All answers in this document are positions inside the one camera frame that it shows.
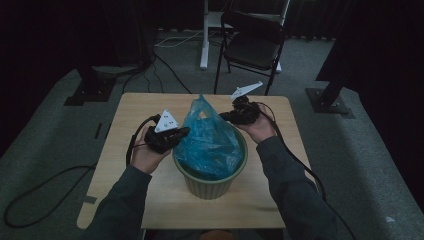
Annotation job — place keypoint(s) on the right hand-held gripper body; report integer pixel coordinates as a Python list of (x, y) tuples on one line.
[(246, 110)]

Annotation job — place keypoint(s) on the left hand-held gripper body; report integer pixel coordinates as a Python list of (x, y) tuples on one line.
[(160, 140)]

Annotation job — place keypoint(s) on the blue plastic bag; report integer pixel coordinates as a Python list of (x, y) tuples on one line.
[(210, 146)]

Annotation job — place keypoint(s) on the green plastic bin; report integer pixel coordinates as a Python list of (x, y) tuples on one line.
[(210, 190)]

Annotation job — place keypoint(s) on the person's left hand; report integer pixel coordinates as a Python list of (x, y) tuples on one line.
[(146, 160)]

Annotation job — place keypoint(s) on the person's right hand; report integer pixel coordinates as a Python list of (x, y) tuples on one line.
[(263, 131)]

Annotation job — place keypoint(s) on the black folding chair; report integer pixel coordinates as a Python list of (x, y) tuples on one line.
[(253, 50)]

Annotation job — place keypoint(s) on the black floor tape strip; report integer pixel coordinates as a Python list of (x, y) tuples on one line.
[(98, 131)]

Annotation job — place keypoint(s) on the black metal stand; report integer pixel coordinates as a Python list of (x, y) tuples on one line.
[(328, 101), (90, 91)]

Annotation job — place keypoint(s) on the grey tape piece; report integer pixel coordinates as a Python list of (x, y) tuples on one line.
[(89, 200)]

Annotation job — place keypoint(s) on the dark curtain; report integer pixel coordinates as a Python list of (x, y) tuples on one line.
[(40, 50), (386, 66)]

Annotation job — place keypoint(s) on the white paper scrap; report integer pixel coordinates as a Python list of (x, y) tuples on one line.
[(390, 219)]

